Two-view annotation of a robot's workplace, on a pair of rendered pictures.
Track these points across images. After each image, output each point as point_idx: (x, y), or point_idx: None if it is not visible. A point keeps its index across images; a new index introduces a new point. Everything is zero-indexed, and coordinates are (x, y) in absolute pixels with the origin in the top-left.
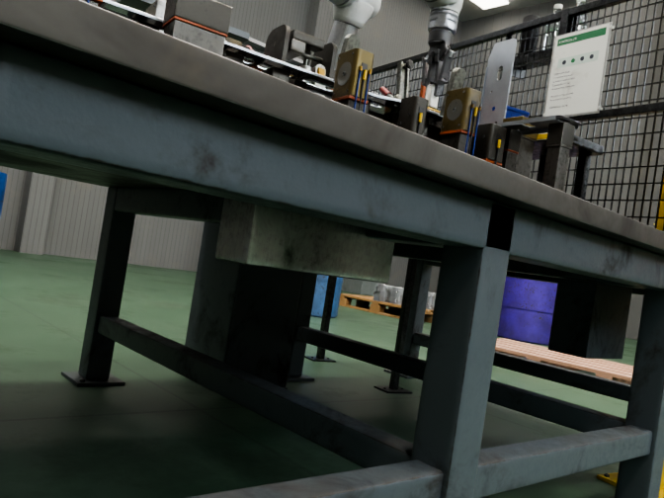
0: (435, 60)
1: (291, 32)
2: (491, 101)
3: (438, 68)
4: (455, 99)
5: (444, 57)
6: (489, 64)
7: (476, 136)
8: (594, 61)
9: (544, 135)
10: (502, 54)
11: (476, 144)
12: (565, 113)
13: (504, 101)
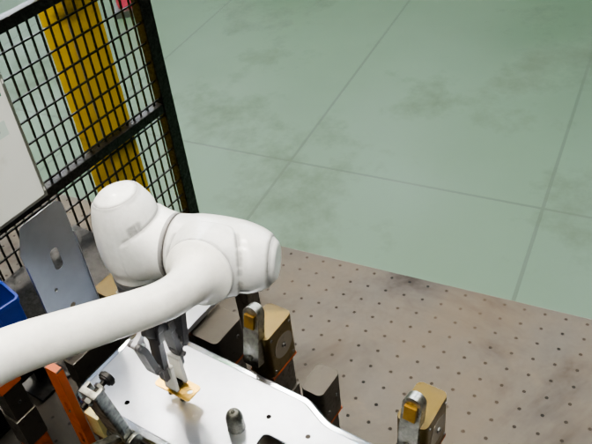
0: (172, 331)
1: None
2: (63, 299)
3: (176, 335)
4: (280, 336)
5: (181, 315)
6: (28, 261)
7: (229, 344)
8: (4, 138)
9: None
10: (46, 233)
11: (232, 350)
12: (1, 222)
13: (85, 284)
